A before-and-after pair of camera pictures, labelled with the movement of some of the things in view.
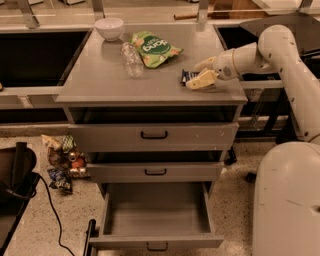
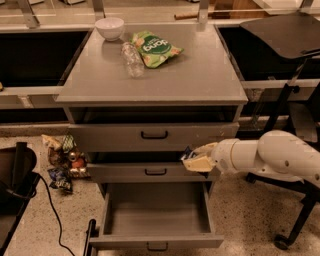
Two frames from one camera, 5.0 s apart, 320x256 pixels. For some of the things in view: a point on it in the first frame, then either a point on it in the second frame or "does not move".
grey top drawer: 153,137 does not move
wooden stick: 186,16 does not move
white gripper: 224,65 to 222,156
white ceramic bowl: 109,28 does not move
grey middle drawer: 156,172 does not move
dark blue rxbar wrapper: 187,75 to 188,153
